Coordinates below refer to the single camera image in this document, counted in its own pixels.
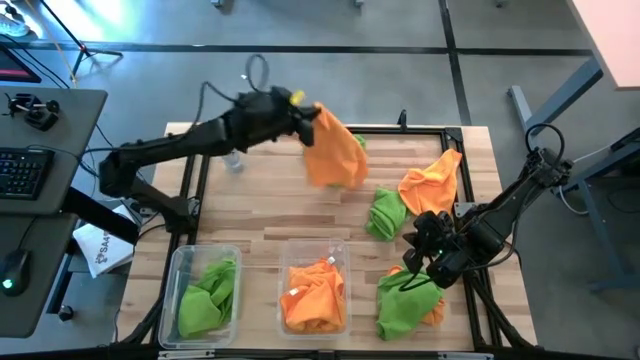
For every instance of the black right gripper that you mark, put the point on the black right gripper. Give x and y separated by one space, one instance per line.
440 240

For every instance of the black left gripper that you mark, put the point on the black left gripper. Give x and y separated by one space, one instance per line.
285 115

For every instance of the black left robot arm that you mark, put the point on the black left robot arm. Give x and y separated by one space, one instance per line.
200 137

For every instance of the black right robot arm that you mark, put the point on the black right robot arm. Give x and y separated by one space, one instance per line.
505 210

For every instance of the yellow label tag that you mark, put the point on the yellow label tag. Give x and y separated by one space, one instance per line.
297 96

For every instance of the clear plastic water bottle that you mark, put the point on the clear plastic water bottle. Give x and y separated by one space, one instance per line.
234 162

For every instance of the black table clamp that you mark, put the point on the black table clamp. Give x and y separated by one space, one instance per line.
401 118

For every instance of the clear plastic bin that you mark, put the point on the clear plastic bin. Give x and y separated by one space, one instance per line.
167 320
305 250

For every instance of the grey table leg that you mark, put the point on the grey table leg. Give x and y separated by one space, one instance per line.
565 97

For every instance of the black flat bar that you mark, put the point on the black flat bar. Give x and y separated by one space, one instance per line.
100 215

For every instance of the black tripod stand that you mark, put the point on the black tripod stand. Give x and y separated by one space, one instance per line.
84 50

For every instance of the dark grey desk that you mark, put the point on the dark grey desk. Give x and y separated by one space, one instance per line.
75 115

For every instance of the white printed bag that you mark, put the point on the white printed bag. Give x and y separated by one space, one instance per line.
102 250

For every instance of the pale pink table top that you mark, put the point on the pale pink table top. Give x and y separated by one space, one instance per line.
610 35

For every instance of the black desk clamp tool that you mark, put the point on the black desk clamp tool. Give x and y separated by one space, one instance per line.
37 115

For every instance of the black backlit keyboard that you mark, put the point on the black backlit keyboard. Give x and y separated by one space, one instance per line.
25 172

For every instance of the dark computer monitor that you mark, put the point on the dark computer monitor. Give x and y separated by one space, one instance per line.
17 65

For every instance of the white shoe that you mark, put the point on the white shoe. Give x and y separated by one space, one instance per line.
12 25

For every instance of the black round knob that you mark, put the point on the black round knob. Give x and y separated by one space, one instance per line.
65 313

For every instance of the black computer mouse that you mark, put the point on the black computer mouse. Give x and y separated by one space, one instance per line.
15 270

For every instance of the black aluminium rig frame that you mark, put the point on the black aluminium rig frame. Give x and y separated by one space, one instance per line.
425 130

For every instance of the silver metal bracket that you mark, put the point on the silver metal bracket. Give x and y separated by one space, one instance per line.
465 356
187 355

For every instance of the blue-grey desk frame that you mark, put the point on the blue-grey desk frame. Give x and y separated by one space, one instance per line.
602 227

